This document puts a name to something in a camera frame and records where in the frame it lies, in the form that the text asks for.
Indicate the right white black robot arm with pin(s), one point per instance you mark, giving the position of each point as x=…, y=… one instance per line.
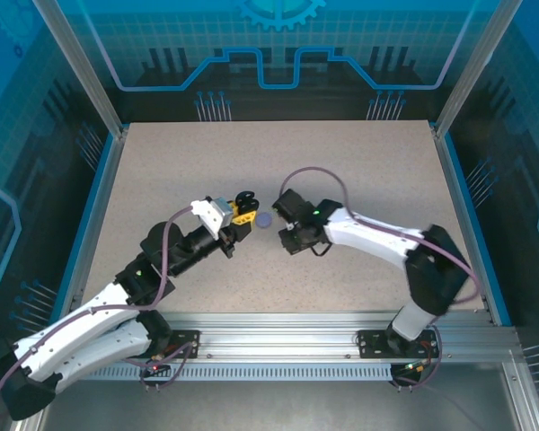
x=368, y=238

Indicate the purple earbud charging case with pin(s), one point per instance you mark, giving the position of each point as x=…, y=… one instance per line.
x=265, y=220

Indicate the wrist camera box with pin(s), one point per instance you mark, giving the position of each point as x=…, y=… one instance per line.
x=218, y=213
x=290, y=226

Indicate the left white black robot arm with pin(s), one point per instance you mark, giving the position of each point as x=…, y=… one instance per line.
x=81, y=323

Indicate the aluminium mounting rail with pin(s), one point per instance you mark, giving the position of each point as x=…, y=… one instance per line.
x=278, y=336

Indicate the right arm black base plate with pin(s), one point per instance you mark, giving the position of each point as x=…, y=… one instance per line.
x=373, y=343

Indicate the aluminium table side rail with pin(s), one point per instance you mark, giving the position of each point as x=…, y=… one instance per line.
x=99, y=202
x=457, y=202

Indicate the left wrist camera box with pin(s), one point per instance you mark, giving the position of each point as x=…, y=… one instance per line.
x=218, y=213

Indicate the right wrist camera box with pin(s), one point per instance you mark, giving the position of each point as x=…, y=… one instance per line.
x=290, y=226

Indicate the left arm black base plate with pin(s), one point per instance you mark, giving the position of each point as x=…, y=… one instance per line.
x=184, y=336

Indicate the black earbud charging case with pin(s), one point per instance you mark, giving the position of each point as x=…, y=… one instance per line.
x=247, y=199

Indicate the steel lower shelf panel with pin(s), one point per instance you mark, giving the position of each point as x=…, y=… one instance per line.
x=274, y=404

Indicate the aluminium frame post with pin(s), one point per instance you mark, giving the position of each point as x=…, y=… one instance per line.
x=470, y=76
x=89, y=76

